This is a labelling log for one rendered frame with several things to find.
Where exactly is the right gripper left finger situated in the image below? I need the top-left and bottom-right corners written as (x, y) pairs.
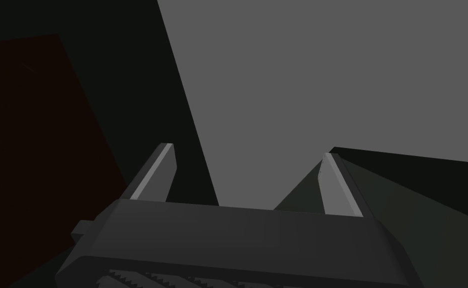
top-left (129, 142), bottom-right (178, 203)

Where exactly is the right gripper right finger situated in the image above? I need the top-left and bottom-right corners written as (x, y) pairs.
top-left (317, 151), bottom-right (375, 219)

